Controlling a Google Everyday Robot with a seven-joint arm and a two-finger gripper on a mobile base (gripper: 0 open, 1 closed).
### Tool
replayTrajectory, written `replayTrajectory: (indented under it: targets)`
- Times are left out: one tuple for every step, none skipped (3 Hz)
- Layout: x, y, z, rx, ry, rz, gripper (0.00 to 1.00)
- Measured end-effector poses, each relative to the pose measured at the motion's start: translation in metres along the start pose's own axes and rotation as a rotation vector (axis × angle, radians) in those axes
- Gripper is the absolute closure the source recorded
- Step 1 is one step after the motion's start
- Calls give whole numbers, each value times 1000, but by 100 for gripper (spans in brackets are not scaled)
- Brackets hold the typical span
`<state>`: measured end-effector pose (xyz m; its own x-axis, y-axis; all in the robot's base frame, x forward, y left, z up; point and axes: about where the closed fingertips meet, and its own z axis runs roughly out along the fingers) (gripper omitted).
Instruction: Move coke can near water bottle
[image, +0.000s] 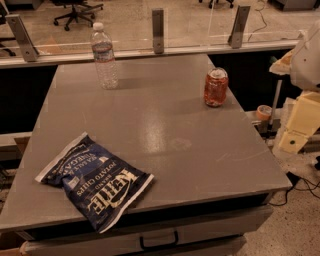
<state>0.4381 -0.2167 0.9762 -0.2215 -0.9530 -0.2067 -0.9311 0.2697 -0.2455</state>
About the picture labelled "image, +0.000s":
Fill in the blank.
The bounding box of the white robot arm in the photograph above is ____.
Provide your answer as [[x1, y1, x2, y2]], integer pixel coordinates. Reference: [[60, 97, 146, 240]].
[[269, 20, 320, 153]]

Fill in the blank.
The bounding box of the right metal glass bracket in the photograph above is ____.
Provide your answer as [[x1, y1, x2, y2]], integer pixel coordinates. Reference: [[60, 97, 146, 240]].
[[228, 6, 251, 49]]

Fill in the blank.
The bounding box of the black office chair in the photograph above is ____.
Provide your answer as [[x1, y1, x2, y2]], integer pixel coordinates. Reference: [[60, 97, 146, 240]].
[[50, 0, 104, 31]]

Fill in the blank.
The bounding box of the middle metal glass bracket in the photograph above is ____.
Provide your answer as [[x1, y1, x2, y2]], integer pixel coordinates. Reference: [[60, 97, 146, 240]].
[[152, 8, 164, 54]]

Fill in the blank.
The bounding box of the clear plastic water bottle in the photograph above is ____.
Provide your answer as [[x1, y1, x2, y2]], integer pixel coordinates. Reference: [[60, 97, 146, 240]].
[[91, 22, 118, 89]]

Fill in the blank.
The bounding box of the metal glass bracket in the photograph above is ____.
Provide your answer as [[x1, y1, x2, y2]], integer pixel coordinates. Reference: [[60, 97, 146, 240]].
[[152, 8, 164, 54], [228, 6, 251, 49], [6, 14, 39, 62]]

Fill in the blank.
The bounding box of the red coke can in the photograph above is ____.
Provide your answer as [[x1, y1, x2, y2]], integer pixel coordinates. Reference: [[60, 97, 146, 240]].
[[204, 67, 229, 107]]

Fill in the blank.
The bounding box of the grey drawer with black handle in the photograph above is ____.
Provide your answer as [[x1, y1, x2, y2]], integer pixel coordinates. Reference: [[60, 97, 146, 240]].
[[20, 205, 272, 256]]

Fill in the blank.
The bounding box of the grey vertical metal post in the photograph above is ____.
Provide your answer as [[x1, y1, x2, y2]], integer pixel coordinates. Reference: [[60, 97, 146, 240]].
[[266, 80, 283, 140]]

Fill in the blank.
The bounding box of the blue kettle chips bag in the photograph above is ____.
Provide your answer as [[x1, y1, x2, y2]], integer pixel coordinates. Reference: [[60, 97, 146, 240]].
[[36, 133, 153, 233]]

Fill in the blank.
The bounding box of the left metal glass bracket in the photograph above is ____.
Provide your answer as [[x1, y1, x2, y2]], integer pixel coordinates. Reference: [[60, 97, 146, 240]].
[[6, 14, 39, 62]]

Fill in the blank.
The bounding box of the black floor cable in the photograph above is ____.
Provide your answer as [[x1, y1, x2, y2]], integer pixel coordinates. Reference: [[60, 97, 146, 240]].
[[268, 171, 320, 207]]

